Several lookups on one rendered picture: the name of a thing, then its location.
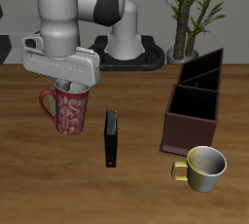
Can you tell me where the flat black base plate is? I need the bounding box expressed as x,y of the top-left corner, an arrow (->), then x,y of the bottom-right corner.
89,34 -> 166,72

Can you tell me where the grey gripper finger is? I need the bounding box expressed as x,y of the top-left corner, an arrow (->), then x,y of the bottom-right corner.
69,83 -> 89,93
54,78 -> 72,93

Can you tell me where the black book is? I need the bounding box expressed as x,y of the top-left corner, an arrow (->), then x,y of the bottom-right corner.
103,107 -> 119,168

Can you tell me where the green pot plant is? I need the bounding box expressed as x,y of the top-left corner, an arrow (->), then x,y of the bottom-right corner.
165,0 -> 230,66

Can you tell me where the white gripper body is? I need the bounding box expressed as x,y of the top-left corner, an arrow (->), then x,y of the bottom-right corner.
21,46 -> 101,88

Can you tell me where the dark brown desk caddy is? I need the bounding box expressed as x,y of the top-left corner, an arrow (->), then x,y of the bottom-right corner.
158,47 -> 225,158

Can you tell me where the dark angular object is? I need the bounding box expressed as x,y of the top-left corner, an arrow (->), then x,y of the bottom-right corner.
0,34 -> 13,65

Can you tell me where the yellow and white mug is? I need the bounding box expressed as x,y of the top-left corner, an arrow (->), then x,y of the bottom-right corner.
170,145 -> 228,194

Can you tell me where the red patterned mug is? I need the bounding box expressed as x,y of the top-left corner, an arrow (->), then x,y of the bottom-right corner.
39,79 -> 91,136

